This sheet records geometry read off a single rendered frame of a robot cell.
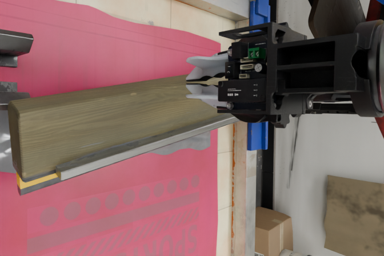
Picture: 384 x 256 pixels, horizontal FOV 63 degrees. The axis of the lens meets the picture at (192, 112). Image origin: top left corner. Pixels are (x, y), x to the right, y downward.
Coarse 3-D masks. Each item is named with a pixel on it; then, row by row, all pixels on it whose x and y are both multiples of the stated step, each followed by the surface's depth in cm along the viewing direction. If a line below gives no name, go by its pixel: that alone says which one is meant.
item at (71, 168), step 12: (216, 120) 46; (228, 120) 47; (168, 132) 40; (180, 132) 41; (192, 132) 42; (132, 144) 36; (144, 144) 37; (156, 144) 38; (168, 144) 39; (96, 156) 33; (108, 156) 33; (120, 156) 34; (132, 156) 36; (60, 168) 30; (72, 168) 31; (84, 168) 32; (96, 168) 33
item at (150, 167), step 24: (144, 24) 48; (144, 48) 48; (168, 48) 52; (192, 48) 56; (216, 48) 61; (144, 72) 48; (168, 72) 52; (216, 144) 62; (144, 168) 49; (168, 168) 52; (192, 168) 57; (216, 168) 62; (216, 192) 62; (216, 216) 62; (216, 240) 62
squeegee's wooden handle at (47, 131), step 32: (64, 96) 30; (96, 96) 31; (128, 96) 33; (160, 96) 36; (32, 128) 27; (64, 128) 29; (96, 128) 32; (128, 128) 35; (160, 128) 39; (32, 160) 29; (64, 160) 31
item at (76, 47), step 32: (0, 0) 34; (32, 0) 36; (32, 32) 36; (64, 32) 39; (96, 32) 42; (128, 32) 46; (32, 64) 36; (64, 64) 39; (96, 64) 42; (128, 64) 46; (32, 96) 36; (128, 160) 46; (0, 192) 34; (32, 192) 37; (64, 192) 40; (96, 192) 43; (0, 224) 34
